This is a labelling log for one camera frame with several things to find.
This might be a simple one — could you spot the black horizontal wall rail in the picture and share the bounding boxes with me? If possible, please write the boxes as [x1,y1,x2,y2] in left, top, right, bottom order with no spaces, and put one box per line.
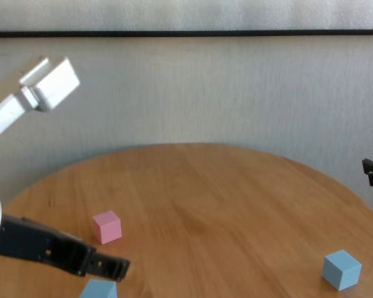
[0,28,373,39]

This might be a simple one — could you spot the light blue cube block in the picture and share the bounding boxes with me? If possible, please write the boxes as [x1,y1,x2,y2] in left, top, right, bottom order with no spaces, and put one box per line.
[79,278,118,298]
[321,249,363,292]

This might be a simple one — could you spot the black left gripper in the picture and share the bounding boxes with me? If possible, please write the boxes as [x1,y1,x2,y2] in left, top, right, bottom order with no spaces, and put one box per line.
[0,213,132,283]

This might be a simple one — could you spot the pink cube block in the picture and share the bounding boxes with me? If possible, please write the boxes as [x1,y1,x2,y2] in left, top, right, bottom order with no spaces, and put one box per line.
[91,210,123,246]

